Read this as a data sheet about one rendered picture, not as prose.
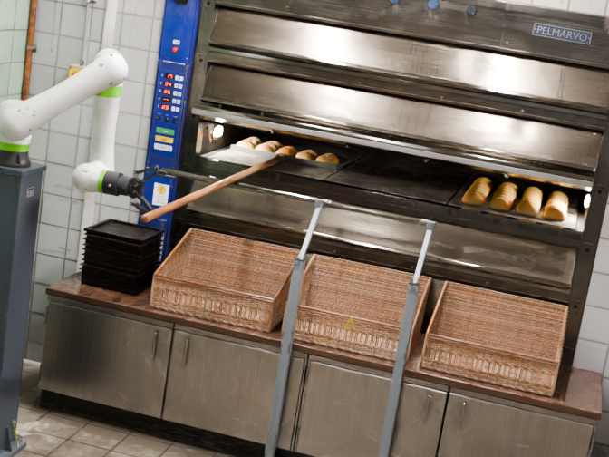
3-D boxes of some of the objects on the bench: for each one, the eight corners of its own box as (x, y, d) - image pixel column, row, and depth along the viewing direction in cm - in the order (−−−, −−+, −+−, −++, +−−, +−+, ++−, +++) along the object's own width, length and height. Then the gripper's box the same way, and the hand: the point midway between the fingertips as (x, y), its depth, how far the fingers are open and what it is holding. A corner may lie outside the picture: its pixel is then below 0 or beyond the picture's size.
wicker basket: (182, 282, 541) (189, 226, 535) (295, 306, 531) (304, 249, 525) (146, 307, 495) (154, 246, 489) (270, 334, 484) (280, 272, 478)
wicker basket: (304, 308, 529) (313, 251, 523) (422, 334, 518) (433, 276, 512) (278, 336, 482) (287, 275, 476) (408, 365, 472) (420, 302, 466)
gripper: (128, 151, 436) (180, 161, 431) (120, 214, 441) (172, 225, 436) (120, 153, 429) (173, 164, 424) (112, 218, 434) (165, 228, 429)
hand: (169, 194), depth 430 cm, fingers open, 13 cm apart
